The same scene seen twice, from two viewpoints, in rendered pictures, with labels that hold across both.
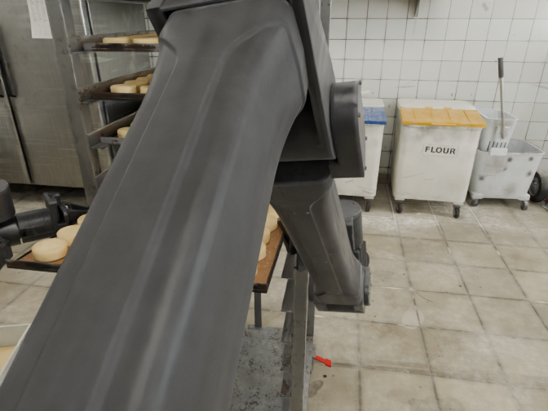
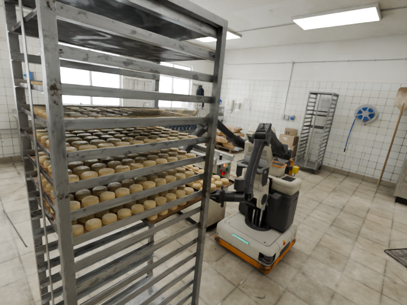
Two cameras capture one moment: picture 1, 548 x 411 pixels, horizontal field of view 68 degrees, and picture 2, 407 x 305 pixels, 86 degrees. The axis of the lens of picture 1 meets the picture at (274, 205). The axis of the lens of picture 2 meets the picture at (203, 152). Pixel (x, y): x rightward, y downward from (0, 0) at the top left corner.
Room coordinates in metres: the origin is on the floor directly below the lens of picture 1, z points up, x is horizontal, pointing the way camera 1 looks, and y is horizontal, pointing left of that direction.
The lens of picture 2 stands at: (1.66, 0.89, 1.52)
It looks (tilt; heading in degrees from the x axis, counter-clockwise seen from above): 15 degrees down; 213
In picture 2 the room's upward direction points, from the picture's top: 5 degrees clockwise
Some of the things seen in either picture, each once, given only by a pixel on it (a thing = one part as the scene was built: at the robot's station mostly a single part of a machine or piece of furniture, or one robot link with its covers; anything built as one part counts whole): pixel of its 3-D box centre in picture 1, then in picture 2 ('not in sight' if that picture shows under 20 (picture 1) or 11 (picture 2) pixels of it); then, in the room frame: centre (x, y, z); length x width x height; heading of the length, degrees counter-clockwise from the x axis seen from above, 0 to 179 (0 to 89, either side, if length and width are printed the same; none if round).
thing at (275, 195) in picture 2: not in sight; (260, 200); (-0.21, 0.38, 0.62); 0.28 x 0.27 x 0.25; 81
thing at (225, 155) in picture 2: not in sight; (178, 140); (-0.69, -1.06, 0.87); 2.01 x 0.03 x 0.07; 79
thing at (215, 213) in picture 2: not in sight; (197, 184); (-0.42, -0.48, 0.45); 0.70 x 0.34 x 0.90; 79
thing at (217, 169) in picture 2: not in sight; (223, 168); (-0.35, -0.13, 0.77); 0.24 x 0.04 x 0.14; 169
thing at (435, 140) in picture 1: (430, 156); not in sight; (3.03, -1.20, 0.38); 0.64 x 0.54 x 0.77; 168
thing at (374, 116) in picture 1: (344, 152); not in sight; (3.13, -0.56, 0.38); 0.64 x 0.54 x 0.77; 170
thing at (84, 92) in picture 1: (154, 74); (151, 168); (1.11, 0.31, 1.23); 0.64 x 0.03 x 0.03; 171
